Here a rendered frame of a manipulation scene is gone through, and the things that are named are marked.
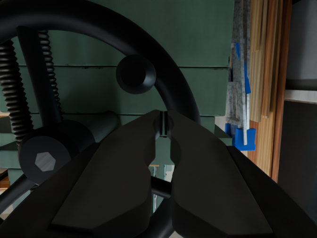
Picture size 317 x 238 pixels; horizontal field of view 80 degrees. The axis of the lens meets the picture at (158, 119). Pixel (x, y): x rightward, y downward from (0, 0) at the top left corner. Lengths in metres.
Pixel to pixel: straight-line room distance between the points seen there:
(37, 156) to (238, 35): 1.17
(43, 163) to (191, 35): 0.29
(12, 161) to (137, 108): 0.21
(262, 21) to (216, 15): 1.41
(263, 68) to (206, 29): 1.40
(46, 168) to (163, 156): 0.23
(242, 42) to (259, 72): 0.55
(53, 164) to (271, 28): 1.69
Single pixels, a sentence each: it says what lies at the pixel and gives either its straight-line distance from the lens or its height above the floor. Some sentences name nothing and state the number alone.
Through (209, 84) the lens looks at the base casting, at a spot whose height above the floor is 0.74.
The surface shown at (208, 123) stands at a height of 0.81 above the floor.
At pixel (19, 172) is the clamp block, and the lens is 0.37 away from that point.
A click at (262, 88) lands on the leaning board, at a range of 1.76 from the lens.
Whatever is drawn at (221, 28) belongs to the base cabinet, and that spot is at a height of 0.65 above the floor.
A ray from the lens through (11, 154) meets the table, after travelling 0.36.
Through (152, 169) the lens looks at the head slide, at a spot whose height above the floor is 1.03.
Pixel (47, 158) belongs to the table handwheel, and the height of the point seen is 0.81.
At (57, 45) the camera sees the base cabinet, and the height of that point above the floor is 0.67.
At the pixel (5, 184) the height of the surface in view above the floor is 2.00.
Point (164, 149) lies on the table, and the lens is 0.38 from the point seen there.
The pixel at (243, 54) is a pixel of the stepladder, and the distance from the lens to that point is 1.24.
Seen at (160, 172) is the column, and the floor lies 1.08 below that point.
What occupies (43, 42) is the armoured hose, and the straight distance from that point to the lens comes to 0.28.
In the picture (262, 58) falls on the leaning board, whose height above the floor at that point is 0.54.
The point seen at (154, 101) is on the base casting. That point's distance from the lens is 0.36.
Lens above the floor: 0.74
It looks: 10 degrees up
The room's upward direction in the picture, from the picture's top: 179 degrees counter-clockwise
